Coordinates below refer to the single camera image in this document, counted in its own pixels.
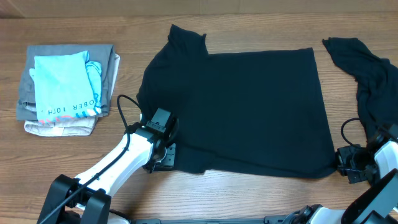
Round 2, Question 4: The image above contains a black t-shirt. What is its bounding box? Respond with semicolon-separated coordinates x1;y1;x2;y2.
137;26;336;179

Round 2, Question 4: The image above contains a light blue folded shirt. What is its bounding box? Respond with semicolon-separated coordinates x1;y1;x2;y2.
29;50;102;124

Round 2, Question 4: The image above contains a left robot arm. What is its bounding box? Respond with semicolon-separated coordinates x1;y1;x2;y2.
38;108;179;223

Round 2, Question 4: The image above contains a black clothes pile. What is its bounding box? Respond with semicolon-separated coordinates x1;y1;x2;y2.
322;37;397;139

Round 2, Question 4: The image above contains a grey folded garment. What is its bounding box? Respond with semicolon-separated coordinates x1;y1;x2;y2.
16;44;116;121

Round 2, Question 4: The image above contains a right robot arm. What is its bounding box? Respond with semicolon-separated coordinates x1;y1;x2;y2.
281;124;397;224

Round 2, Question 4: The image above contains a beige folded garment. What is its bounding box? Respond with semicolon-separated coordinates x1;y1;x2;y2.
24;55;120;137

